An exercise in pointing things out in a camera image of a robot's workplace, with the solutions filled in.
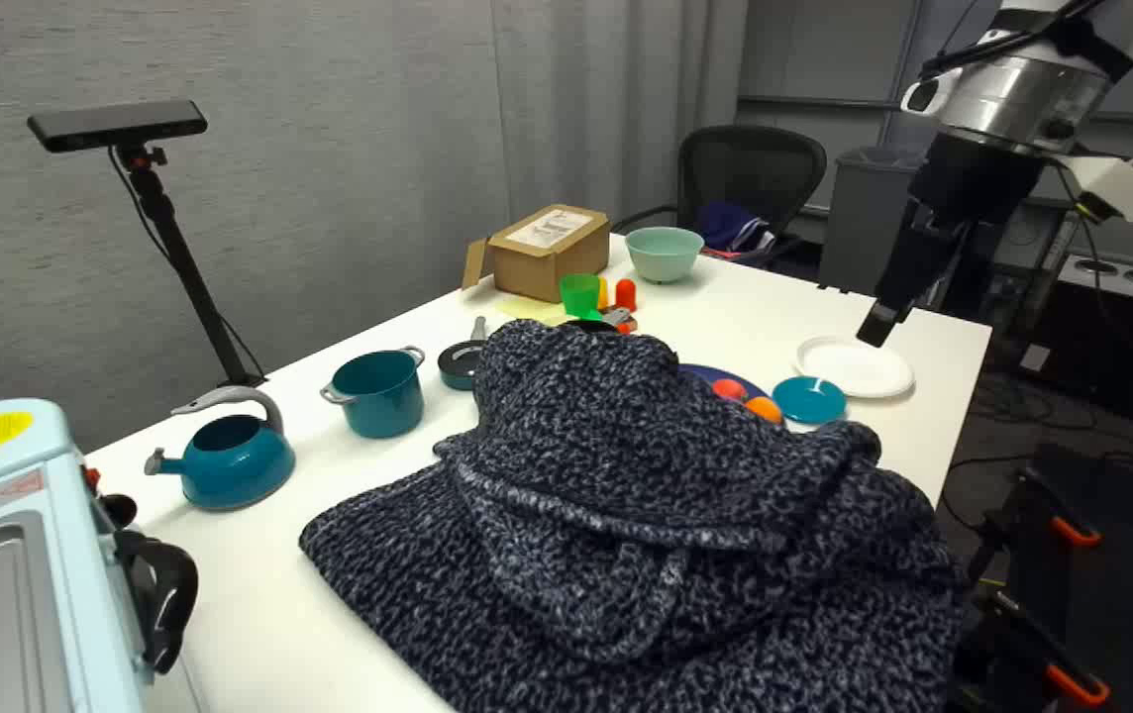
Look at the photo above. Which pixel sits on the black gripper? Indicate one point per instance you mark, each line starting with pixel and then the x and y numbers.
pixel 968 202

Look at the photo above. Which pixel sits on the dark blue knitted blanket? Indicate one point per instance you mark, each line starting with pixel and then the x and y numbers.
pixel 619 530

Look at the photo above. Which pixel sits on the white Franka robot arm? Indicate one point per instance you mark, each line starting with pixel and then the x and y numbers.
pixel 1029 84

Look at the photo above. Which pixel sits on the white round plate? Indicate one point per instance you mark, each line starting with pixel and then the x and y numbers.
pixel 856 369

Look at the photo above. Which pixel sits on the grey cabinet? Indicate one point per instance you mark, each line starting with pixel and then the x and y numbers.
pixel 864 218

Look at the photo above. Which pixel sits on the small teal bowl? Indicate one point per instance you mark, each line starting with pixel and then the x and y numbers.
pixel 808 402

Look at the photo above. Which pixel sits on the orange toy food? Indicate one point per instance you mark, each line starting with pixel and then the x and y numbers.
pixel 725 389
pixel 765 410

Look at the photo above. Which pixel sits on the blue cloth on chair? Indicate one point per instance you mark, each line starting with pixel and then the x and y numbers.
pixel 732 232

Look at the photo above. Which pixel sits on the black office chair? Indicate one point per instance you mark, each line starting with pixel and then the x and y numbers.
pixel 751 163

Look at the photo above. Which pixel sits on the blue plate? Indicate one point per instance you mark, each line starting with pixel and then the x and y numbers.
pixel 699 381

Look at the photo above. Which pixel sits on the mint green bowl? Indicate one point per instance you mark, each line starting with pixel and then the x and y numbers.
pixel 662 257

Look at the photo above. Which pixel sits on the red orange plastic cup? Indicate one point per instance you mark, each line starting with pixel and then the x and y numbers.
pixel 622 294

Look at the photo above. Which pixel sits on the green plastic cup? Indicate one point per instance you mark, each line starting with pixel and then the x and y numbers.
pixel 579 294

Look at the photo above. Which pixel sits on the brown cardboard box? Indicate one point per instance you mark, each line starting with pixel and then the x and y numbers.
pixel 549 250

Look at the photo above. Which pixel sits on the pale yellow plate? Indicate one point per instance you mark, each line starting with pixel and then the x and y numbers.
pixel 528 311

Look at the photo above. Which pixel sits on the teal toy pot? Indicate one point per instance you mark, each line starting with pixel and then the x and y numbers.
pixel 378 393

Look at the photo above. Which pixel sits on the teal toy kettle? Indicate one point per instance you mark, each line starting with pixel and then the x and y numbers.
pixel 234 463

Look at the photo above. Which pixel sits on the light blue toy oven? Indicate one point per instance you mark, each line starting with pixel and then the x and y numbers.
pixel 12 570

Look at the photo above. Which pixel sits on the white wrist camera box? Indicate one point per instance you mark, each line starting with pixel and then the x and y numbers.
pixel 1119 187

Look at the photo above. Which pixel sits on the black camera tripod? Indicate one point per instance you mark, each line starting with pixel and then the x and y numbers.
pixel 185 271

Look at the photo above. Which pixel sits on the black camera bar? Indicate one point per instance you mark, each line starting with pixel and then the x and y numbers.
pixel 115 123

